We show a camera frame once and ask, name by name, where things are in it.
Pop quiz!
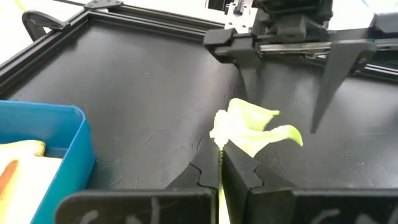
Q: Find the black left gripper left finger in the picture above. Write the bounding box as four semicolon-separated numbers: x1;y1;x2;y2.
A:
55;141;222;224

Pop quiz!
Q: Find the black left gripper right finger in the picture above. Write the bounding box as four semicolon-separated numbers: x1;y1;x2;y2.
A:
221;141;398;224

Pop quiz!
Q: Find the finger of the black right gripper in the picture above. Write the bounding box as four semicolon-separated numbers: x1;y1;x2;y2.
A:
238;57;264;105
310;39;377;134

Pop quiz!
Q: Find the green microfiber towel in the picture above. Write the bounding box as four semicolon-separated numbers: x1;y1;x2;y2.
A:
209;98;304;224

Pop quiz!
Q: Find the orange microfiber towel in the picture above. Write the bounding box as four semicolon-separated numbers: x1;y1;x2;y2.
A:
0;152;63;224

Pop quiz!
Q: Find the blue plastic bin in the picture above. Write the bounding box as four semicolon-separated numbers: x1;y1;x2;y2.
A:
0;100;96;224

